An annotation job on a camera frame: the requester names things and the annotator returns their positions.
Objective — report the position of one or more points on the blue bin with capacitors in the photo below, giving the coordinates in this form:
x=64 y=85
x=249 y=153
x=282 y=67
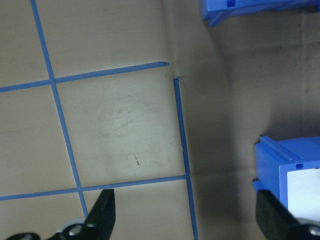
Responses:
x=217 y=15

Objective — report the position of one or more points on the blue bin with push buttons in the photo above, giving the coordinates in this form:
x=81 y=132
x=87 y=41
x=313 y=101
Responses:
x=270 y=160

